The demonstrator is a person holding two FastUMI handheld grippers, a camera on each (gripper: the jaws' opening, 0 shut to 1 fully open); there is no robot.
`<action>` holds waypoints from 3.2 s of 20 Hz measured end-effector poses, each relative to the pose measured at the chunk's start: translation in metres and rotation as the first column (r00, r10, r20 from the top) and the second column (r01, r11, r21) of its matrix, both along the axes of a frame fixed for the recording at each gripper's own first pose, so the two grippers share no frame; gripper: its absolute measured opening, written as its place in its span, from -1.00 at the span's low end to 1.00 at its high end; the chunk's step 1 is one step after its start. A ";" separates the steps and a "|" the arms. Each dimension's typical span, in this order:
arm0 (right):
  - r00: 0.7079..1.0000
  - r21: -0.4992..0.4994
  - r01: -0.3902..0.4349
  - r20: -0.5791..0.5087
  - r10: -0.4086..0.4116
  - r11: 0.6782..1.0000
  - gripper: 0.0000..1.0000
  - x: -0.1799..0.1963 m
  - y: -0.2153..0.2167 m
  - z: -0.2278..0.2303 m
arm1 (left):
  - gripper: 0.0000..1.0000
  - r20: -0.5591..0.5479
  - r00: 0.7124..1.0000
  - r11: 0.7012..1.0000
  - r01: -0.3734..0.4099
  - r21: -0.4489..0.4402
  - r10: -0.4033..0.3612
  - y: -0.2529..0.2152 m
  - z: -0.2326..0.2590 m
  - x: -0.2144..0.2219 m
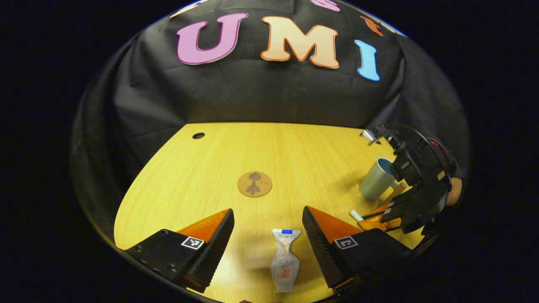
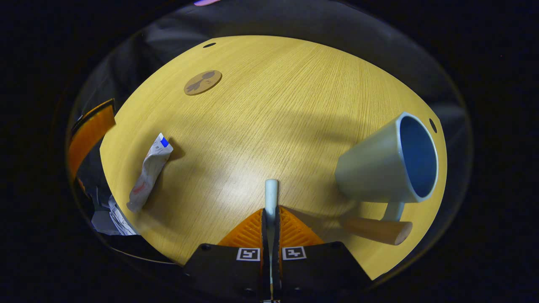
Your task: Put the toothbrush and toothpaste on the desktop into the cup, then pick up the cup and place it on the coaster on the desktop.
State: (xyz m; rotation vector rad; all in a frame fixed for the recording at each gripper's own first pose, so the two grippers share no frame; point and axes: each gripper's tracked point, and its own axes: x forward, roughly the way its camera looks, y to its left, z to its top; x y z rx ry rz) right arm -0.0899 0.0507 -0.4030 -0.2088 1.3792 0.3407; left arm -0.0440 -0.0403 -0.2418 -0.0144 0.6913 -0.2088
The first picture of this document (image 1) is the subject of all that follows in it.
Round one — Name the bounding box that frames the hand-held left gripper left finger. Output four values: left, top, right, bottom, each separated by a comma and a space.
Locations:
122, 208, 235, 294

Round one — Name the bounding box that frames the white toothbrush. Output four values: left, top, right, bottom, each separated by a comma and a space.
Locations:
349, 210, 379, 223

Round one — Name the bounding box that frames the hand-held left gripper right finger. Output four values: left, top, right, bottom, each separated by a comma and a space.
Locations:
302, 206, 415, 295

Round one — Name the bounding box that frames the white toothpaste tube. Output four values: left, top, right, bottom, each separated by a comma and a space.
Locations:
270, 229, 302, 293

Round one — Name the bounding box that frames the black backdrop cloth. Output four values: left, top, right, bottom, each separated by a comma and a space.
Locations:
72, 0, 471, 236

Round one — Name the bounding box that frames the pale blue-lined cup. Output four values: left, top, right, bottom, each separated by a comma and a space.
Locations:
359, 158, 401, 201

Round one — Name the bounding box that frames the yellow wooden desktop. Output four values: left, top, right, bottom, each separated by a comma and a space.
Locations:
114, 122, 426, 303

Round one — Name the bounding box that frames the round brown coaster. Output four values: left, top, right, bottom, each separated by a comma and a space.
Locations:
237, 171, 273, 198

